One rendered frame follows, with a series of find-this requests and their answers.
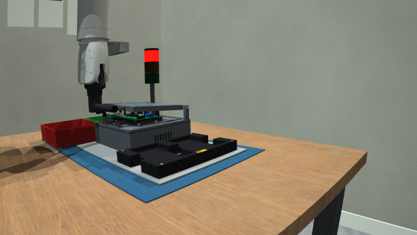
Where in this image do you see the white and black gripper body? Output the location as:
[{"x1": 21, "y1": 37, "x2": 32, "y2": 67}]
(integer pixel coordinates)
[{"x1": 78, "y1": 40, "x2": 110, "y2": 85}]

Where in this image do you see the green circuit board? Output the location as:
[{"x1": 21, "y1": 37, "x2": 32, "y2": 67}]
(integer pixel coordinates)
[{"x1": 112, "y1": 112, "x2": 160, "y2": 121}]

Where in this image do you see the green bin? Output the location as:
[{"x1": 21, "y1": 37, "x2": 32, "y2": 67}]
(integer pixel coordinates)
[{"x1": 84, "y1": 114, "x2": 116, "y2": 122}]

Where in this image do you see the red open-top bin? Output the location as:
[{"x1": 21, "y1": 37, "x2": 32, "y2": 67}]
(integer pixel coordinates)
[{"x1": 40, "y1": 118, "x2": 96, "y2": 149}]

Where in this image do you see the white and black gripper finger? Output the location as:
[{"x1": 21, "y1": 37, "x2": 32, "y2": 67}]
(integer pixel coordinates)
[
  {"x1": 89, "y1": 63, "x2": 106, "y2": 113},
  {"x1": 84, "y1": 84, "x2": 91, "y2": 113}
]

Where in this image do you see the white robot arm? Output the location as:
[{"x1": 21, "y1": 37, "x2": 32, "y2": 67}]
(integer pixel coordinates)
[{"x1": 77, "y1": 0, "x2": 129, "y2": 56}]

